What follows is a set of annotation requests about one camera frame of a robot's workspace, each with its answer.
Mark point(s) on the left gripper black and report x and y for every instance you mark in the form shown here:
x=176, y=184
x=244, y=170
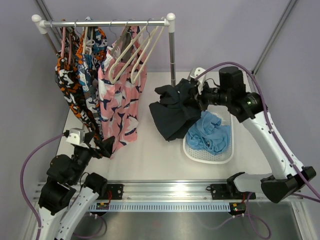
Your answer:
x=106, y=145

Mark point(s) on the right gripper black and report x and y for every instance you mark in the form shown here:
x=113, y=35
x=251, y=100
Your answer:
x=199, y=98

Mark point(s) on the dark navy shorts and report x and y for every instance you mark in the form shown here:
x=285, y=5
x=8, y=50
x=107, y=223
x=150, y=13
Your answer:
x=176, y=111

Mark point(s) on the light blue shorts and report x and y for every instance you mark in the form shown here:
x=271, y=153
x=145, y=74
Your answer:
x=209, y=134

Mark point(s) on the cream hanger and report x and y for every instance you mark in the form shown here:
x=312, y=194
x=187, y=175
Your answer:
x=116, y=70
x=147, y=48

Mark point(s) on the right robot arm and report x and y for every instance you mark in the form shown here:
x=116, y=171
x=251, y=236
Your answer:
x=288, y=174

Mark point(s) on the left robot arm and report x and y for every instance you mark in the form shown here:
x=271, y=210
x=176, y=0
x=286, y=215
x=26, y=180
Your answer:
x=60, y=206

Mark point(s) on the pink patterned shorts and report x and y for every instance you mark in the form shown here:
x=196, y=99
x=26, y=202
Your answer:
x=119, y=103

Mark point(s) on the black orange camouflage shorts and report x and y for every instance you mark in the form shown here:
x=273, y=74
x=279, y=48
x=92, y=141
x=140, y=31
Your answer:
x=66, y=78

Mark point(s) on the blue orange camouflage shorts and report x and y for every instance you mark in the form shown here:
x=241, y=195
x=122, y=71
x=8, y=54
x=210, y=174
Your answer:
x=87, y=73

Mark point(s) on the white plastic hanger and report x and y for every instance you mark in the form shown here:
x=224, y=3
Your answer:
x=87, y=42

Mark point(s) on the grey hanger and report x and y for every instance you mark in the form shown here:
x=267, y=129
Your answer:
x=121, y=50

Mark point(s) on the pink hanger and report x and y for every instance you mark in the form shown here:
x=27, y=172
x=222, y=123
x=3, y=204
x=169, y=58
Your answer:
x=66, y=38

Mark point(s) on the white perforated plastic basket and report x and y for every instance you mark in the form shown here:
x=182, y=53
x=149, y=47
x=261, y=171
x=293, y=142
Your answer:
x=203, y=156

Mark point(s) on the white metal clothes rack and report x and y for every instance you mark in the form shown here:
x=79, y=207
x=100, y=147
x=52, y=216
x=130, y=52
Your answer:
x=169, y=22

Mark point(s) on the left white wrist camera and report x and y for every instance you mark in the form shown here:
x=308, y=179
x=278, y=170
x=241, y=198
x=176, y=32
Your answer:
x=76, y=136

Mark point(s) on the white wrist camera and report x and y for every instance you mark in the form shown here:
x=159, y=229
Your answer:
x=76, y=136
x=197, y=77

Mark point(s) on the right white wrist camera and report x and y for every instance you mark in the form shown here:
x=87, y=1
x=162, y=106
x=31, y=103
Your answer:
x=197, y=77

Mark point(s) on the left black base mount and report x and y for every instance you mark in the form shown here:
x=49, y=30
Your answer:
x=114, y=191

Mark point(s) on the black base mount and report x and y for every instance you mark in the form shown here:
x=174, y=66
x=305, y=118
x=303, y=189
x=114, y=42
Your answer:
x=114, y=191
x=219, y=191

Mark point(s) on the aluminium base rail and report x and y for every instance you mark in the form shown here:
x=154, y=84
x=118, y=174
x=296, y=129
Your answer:
x=168, y=191

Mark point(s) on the slotted white cable duct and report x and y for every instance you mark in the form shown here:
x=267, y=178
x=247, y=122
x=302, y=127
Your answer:
x=161, y=207

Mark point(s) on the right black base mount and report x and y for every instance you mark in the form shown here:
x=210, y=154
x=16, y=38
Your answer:
x=219, y=191

